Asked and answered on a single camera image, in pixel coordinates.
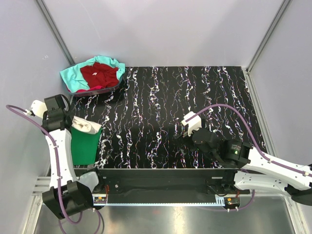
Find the dark laundry basket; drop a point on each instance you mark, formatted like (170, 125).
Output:
(94, 92)

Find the folded green t-shirt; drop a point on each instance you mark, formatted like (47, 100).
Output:
(84, 147)

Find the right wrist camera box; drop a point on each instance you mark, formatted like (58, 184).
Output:
(192, 122)

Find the pink garment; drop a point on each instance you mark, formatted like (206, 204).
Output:
(85, 89)

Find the black marble table mat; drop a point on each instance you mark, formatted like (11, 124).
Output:
(141, 121)

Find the teal t-shirt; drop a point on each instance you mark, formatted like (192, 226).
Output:
(73, 78)

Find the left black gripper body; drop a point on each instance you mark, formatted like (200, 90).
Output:
(68, 113)

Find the white printed t-shirt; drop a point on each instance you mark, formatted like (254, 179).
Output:
(85, 126)

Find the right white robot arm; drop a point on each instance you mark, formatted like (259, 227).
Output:
(253, 169)

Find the aluminium frame rail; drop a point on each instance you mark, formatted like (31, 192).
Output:
(42, 185)

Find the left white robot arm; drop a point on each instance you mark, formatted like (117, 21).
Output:
(68, 194)

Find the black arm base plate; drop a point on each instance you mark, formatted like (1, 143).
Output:
(169, 187)

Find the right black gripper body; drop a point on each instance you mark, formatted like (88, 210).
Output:
(197, 148)

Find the red t-shirt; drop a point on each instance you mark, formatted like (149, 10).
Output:
(99, 76)

